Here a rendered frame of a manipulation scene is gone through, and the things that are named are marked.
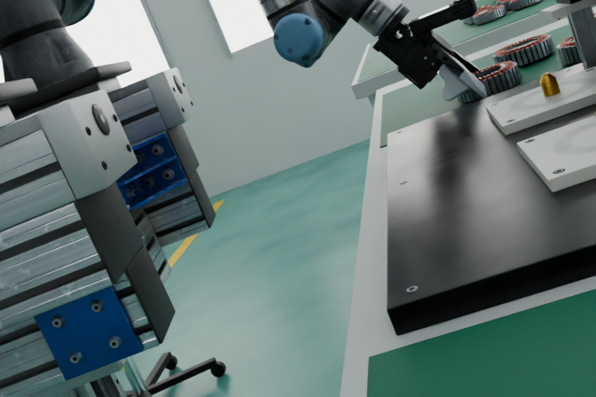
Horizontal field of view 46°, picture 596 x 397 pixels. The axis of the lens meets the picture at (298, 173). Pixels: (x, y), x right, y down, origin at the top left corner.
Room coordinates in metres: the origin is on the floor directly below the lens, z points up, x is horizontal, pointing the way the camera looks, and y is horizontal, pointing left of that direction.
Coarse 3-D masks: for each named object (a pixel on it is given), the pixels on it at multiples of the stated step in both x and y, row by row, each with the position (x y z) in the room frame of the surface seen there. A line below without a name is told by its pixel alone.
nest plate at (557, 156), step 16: (560, 128) 0.69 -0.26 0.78; (576, 128) 0.66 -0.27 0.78; (592, 128) 0.64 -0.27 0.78; (528, 144) 0.68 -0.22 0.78; (544, 144) 0.66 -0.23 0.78; (560, 144) 0.64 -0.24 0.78; (576, 144) 0.62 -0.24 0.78; (592, 144) 0.60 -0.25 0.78; (528, 160) 0.65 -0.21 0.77; (544, 160) 0.61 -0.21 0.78; (560, 160) 0.59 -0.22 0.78; (576, 160) 0.57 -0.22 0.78; (592, 160) 0.56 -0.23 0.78; (544, 176) 0.57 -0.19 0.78; (560, 176) 0.55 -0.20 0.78; (576, 176) 0.55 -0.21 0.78; (592, 176) 0.55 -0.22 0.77
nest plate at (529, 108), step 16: (560, 80) 0.91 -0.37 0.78; (576, 80) 0.87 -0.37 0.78; (592, 80) 0.84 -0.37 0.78; (528, 96) 0.89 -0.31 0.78; (544, 96) 0.86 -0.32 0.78; (560, 96) 0.82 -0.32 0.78; (576, 96) 0.79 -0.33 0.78; (592, 96) 0.77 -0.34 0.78; (496, 112) 0.88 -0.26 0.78; (512, 112) 0.84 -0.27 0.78; (528, 112) 0.81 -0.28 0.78; (544, 112) 0.78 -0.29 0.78; (560, 112) 0.78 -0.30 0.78; (512, 128) 0.79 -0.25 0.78
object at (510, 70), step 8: (496, 64) 1.22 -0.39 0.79; (504, 64) 1.19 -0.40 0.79; (512, 64) 1.16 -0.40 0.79; (480, 72) 1.23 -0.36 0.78; (488, 72) 1.22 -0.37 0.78; (496, 72) 1.14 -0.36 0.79; (504, 72) 1.14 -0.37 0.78; (512, 72) 1.14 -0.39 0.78; (520, 72) 1.17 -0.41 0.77; (480, 80) 1.15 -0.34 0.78; (488, 80) 1.14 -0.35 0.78; (496, 80) 1.13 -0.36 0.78; (504, 80) 1.14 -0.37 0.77; (512, 80) 1.14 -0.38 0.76; (520, 80) 1.15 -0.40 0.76; (488, 88) 1.14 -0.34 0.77; (496, 88) 1.14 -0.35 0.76; (504, 88) 1.14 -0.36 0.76; (512, 88) 1.15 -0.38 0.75; (464, 96) 1.17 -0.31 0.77; (472, 96) 1.15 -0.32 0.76; (480, 96) 1.15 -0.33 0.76; (488, 96) 1.14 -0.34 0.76
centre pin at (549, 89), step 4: (544, 76) 0.85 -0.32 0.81; (548, 76) 0.84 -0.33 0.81; (552, 76) 0.84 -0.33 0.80; (540, 80) 0.85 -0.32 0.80; (544, 80) 0.85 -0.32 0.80; (548, 80) 0.84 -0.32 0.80; (552, 80) 0.84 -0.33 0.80; (556, 80) 0.85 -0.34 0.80; (540, 84) 0.85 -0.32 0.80; (544, 84) 0.85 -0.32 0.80; (548, 84) 0.84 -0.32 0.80; (552, 84) 0.84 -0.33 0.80; (556, 84) 0.84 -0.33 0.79; (544, 88) 0.85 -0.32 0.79; (548, 88) 0.84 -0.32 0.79; (552, 88) 0.84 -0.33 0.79; (556, 88) 0.84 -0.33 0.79; (544, 92) 0.85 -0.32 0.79; (548, 92) 0.84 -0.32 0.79; (552, 92) 0.84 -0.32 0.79; (556, 92) 0.84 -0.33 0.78; (548, 96) 0.84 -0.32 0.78
